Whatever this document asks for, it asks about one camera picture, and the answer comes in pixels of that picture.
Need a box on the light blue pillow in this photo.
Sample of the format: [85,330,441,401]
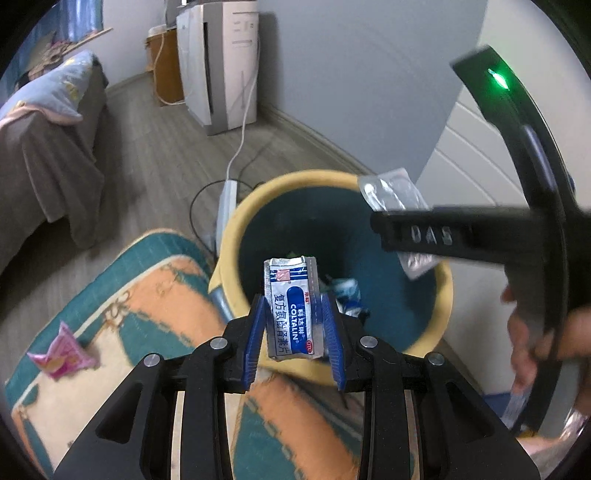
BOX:
[0,50,96,126]

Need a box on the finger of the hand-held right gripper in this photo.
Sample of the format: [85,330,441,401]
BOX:
[370,206,549,269]

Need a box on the clear blister wrapper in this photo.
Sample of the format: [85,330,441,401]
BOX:
[358,168,437,281]

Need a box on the clear plastic bag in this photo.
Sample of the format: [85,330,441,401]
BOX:
[502,385,588,476]

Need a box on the white cable on cabinet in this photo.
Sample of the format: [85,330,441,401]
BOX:
[154,30,186,108]

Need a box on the white power cable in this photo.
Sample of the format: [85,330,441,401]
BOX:
[225,37,260,184]

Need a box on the white power strip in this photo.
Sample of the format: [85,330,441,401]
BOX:
[215,180,239,251]

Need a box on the wooden windowsill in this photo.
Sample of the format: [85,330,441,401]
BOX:
[46,27,114,52]

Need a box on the bed with grey cover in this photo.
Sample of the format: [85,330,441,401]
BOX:
[0,64,110,274]

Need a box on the pink snack wrapper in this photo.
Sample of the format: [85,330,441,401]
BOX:
[27,321,100,382]

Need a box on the blue curtain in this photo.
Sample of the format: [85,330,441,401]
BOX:
[25,0,105,47]

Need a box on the wooden cabinet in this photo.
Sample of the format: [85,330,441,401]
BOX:
[145,25,186,108]

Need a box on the black cable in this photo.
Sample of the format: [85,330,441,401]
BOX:
[189,179,266,252]

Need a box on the person's right hand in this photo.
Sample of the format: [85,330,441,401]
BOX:
[502,284,591,394]

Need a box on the yellow-rimmed teal trash bin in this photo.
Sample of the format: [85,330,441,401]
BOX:
[208,170,454,387]

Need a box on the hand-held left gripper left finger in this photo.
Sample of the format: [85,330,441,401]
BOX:
[53,295,269,480]

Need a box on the blue white medicine packet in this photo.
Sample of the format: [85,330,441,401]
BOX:
[263,255,327,361]

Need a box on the white panelled wardrobe door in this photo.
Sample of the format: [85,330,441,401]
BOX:
[417,0,591,400]

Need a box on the white air purifier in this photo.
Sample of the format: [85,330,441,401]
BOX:
[177,0,260,136]

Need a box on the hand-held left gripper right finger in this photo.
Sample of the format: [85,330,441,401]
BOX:
[321,293,542,480]

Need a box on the teal orange patterned rug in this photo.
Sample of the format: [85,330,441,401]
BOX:
[4,229,416,480]

